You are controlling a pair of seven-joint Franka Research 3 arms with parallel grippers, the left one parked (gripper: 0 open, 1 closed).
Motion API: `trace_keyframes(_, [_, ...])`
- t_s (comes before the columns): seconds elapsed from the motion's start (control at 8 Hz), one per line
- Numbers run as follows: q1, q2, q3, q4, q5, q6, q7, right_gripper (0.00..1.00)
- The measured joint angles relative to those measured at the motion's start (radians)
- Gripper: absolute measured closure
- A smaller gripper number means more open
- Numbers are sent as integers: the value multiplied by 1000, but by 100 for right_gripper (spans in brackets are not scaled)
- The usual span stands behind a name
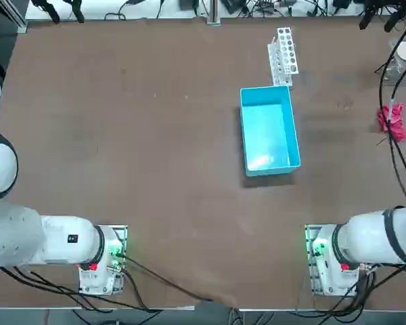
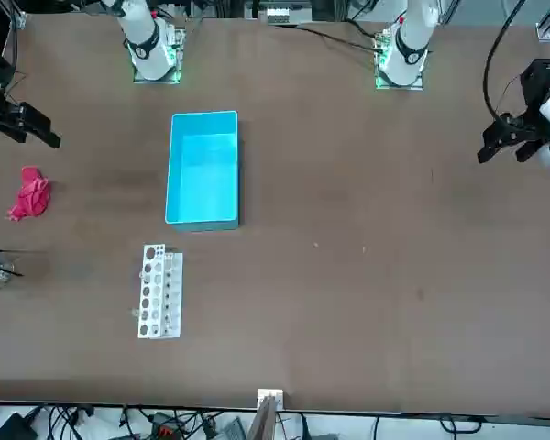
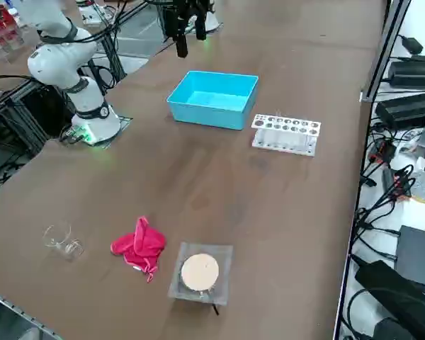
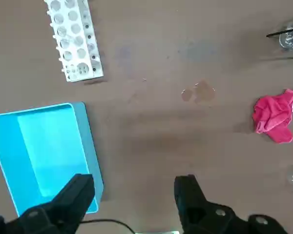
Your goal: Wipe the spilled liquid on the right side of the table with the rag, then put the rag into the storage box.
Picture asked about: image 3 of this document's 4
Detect white test tube rack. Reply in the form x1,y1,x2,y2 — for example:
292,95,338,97
250,112,322,157

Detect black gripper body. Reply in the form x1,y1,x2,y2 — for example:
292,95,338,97
164,0,213,17

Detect black power brick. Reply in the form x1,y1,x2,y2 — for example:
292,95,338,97
375,90,425,130
389,55,425,89

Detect wire gauze on tripod stand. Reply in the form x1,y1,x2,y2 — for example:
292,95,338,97
167,242,234,317

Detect red and white boxes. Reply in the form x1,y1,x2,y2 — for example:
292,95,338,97
0,6,26,61

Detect blue plastic storage box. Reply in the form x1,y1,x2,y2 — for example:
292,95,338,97
166,69,260,132

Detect red cloth rag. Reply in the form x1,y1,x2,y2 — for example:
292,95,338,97
110,215,168,283

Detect aluminium frame post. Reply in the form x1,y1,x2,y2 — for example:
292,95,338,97
361,0,412,103

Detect clear glass beaker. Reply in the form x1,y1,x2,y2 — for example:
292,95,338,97
42,222,85,262

